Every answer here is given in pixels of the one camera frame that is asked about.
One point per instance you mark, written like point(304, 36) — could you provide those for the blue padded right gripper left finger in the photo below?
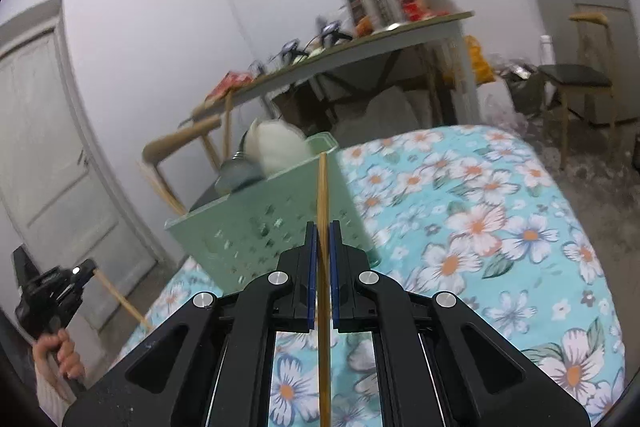
point(270, 387)

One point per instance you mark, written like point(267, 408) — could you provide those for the grey desk with wooden top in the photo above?
point(406, 36)

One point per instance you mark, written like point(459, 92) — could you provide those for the wooden chair near holder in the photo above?
point(177, 163)

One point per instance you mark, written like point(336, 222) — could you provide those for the white panel door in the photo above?
point(58, 191)

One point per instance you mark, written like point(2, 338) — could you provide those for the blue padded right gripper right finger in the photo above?
point(366, 301)

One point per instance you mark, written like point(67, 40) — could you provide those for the yellow plastic bag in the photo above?
point(481, 68)

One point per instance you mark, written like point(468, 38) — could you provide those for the steel cylinder utensil holder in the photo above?
point(380, 13)

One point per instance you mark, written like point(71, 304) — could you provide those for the person's left hand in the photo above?
point(55, 356)

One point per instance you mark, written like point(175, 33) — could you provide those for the wooden chair black seat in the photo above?
point(582, 78)

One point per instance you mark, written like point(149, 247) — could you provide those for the steel spoon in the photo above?
point(238, 172)

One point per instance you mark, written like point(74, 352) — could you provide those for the green perforated utensil holder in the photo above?
point(240, 236)

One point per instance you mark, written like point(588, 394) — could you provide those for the red snack package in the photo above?
point(233, 81)

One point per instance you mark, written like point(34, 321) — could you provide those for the floral turquoise tablecloth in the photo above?
point(471, 210)

